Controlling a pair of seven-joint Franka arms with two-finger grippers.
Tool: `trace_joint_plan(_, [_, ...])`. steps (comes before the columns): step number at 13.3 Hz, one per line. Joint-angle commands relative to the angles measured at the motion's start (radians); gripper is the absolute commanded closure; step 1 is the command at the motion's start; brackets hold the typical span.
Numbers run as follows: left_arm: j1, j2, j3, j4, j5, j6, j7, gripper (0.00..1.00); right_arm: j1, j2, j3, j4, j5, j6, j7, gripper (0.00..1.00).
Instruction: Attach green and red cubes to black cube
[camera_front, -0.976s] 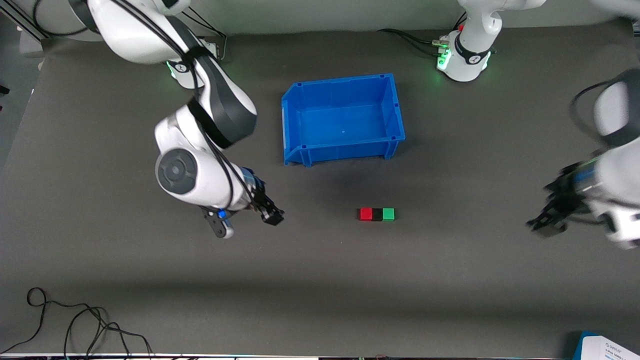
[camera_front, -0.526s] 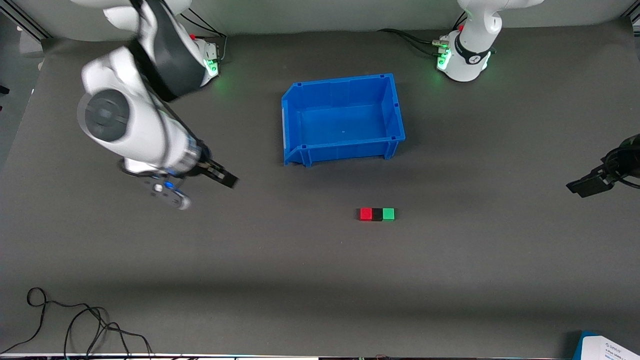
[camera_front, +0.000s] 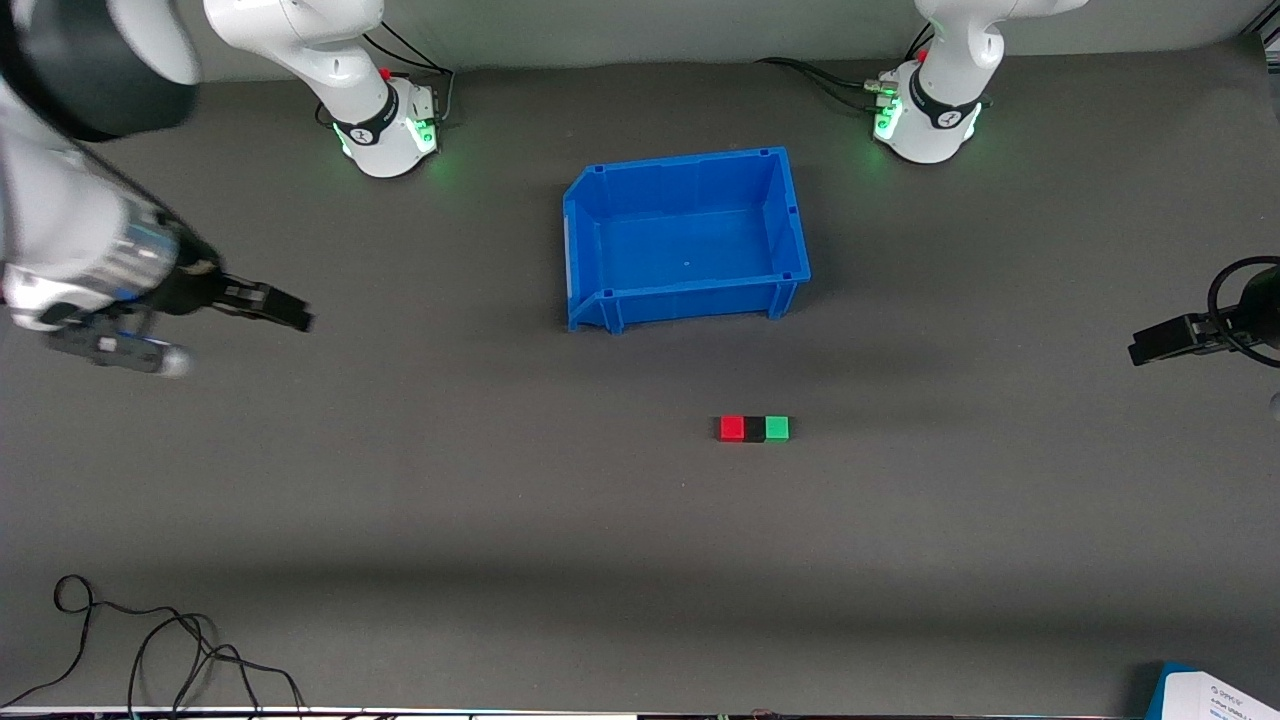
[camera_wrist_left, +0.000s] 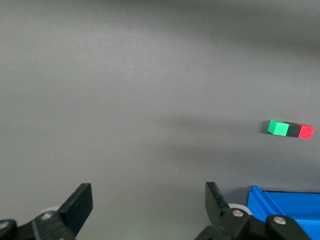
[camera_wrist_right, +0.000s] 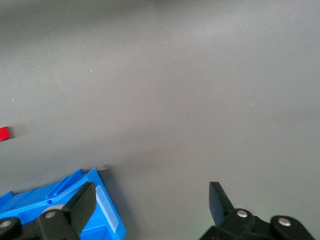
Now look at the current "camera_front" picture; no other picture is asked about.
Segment blue box under paper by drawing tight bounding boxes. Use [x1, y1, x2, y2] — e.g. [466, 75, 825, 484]
[1145, 662, 1201, 720]

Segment blue white paper box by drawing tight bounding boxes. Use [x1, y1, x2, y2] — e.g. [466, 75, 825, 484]
[1160, 670, 1280, 720]

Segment dark grey table mat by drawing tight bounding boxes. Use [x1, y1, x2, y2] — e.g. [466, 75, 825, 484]
[0, 35, 1280, 716]

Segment blue plastic storage bin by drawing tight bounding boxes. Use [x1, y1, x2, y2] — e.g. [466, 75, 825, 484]
[562, 147, 812, 334]

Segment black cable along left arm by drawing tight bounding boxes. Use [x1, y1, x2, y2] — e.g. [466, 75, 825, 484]
[1207, 255, 1280, 348]

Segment black right arm base cables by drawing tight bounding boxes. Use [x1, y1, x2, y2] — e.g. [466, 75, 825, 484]
[360, 20, 456, 129]

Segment black arm base cables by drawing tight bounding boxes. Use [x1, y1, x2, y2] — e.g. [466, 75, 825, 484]
[755, 20, 936, 113]
[360, 20, 456, 129]

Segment loose black looped cable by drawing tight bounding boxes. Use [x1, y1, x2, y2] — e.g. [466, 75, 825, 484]
[0, 575, 306, 716]

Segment black left arm base cables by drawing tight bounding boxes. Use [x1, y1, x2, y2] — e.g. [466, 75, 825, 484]
[755, 20, 936, 113]

